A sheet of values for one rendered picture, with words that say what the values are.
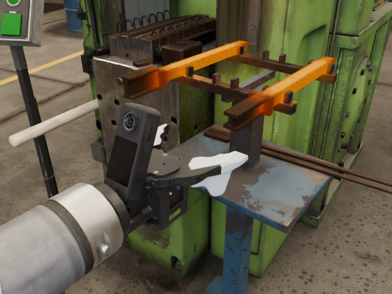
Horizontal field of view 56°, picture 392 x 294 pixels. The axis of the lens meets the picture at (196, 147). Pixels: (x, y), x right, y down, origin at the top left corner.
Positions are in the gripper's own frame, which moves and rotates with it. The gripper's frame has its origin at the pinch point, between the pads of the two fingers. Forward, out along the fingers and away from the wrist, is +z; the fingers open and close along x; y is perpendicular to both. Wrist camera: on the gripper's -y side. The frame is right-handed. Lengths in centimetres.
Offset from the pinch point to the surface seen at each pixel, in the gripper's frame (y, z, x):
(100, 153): 66, 50, -102
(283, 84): -0.9, 24.4, 0.0
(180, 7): 3, 91, -85
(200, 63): 0.3, 27.3, -22.8
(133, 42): 6, 44, -65
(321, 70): 0.0, 40.0, 1.3
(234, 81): -0.3, 21.1, -9.2
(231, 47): -0.9, 39.9, -22.8
